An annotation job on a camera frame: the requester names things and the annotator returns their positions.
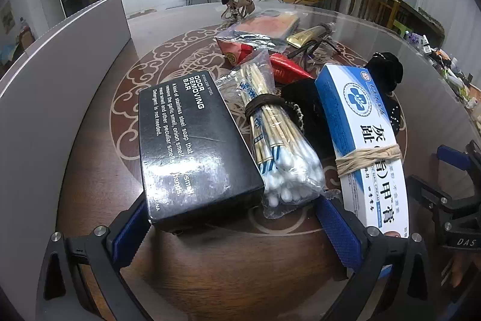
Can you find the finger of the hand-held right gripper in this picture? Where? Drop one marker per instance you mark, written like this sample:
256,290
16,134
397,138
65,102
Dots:
424,189
453,157

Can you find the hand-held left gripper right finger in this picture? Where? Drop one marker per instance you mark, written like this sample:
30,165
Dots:
338,230

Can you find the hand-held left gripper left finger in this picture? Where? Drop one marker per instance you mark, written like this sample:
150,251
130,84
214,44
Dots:
127,229

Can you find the tan rubber band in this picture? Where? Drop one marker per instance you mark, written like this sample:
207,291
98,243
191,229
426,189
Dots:
368,157

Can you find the blue and white medicine box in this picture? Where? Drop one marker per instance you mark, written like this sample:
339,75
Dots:
360,125

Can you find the bag of cotton swabs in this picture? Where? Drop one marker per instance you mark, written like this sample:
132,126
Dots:
278,163

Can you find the black cardboard box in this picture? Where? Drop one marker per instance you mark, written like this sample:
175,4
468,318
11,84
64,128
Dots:
188,155

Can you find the black cloth pouch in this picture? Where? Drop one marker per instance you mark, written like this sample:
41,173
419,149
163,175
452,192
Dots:
300,95

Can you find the person's right hand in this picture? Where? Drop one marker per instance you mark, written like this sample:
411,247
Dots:
456,270

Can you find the pile of assorted small things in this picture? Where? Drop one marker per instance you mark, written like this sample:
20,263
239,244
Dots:
451,69

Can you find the black plush toy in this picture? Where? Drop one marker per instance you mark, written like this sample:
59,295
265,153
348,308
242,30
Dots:
387,69

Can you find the dark wooden sideboard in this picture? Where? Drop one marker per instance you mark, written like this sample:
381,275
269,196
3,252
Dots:
417,18

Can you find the grey divider board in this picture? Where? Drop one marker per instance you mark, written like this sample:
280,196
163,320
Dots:
56,80

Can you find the red snack packet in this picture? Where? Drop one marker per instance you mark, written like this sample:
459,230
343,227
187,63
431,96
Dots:
289,67

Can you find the wooden chair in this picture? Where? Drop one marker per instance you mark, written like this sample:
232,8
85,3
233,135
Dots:
372,5

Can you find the dark framed eyeglasses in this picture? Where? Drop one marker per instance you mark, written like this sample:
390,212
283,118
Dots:
304,51

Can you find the gold bottle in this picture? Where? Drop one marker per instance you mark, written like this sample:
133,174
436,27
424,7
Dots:
304,37

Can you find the clear bag with orange item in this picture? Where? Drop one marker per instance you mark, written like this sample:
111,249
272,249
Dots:
263,25

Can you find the brown fan ornament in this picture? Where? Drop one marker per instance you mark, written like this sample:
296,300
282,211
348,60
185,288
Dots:
240,1

